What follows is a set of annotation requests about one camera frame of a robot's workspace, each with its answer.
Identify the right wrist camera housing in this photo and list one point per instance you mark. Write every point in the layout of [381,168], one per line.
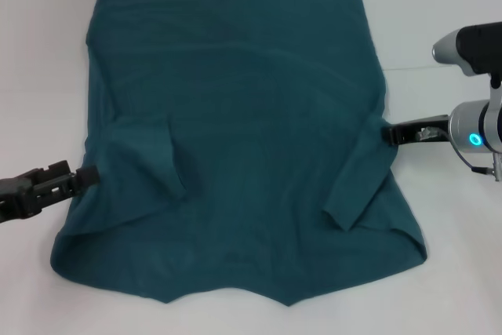
[470,48]

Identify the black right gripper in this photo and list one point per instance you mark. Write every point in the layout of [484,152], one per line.
[425,127]

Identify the teal blue shirt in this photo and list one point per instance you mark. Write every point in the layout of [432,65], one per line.
[251,154]

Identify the silver camera mount bracket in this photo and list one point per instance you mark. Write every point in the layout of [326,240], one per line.
[496,89]

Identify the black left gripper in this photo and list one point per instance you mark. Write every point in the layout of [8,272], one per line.
[17,197]

